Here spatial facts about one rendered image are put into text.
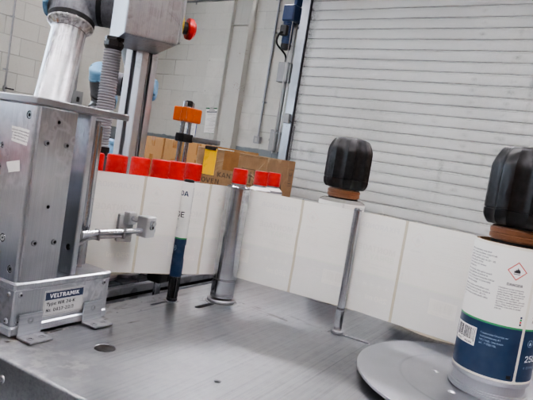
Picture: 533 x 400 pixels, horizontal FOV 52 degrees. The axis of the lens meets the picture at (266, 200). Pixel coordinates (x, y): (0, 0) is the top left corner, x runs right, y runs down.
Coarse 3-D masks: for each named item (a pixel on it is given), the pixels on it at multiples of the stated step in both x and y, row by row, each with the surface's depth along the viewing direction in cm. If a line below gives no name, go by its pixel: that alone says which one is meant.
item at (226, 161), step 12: (228, 156) 170; (240, 156) 169; (252, 156) 168; (264, 156) 167; (216, 168) 172; (228, 168) 170; (252, 168) 168; (264, 168) 167; (276, 168) 175; (288, 168) 187; (204, 180) 173; (216, 180) 172; (228, 180) 170; (252, 180) 168; (288, 180) 190; (288, 192) 192
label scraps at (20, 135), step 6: (12, 126) 59; (12, 132) 59; (18, 132) 59; (24, 132) 59; (12, 138) 60; (18, 138) 59; (24, 138) 59; (24, 144) 59; (6, 162) 60; (12, 162) 60; (18, 162) 59; (12, 168) 60; (18, 168) 59
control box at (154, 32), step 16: (128, 0) 92; (144, 0) 92; (160, 0) 93; (176, 0) 95; (112, 16) 106; (128, 16) 92; (144, 16) 93; (160, 16) 94; (176, 16) 95; (112, 32) 104; (128, 32) 92; (144, 32) 93; (160, 32) 94; (176, 32) 95; (128, 48) 108; (144, 48) 105; (160, 48) 102
